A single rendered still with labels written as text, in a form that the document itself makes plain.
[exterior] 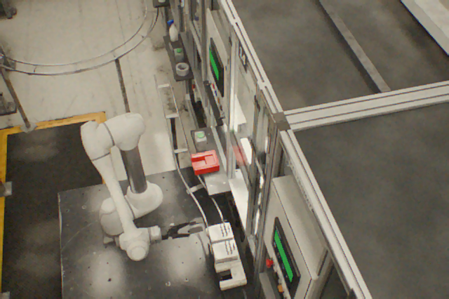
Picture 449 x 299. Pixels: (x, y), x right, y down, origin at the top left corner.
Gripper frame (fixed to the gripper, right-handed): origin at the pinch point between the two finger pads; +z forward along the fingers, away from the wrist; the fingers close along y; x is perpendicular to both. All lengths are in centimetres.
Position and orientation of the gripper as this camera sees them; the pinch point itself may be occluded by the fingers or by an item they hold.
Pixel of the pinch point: (197, 225)
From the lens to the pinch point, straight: 255.0
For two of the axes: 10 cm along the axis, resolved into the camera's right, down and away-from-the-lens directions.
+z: 9.7, -1.9, 1.7
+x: -2.5, -7.5, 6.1
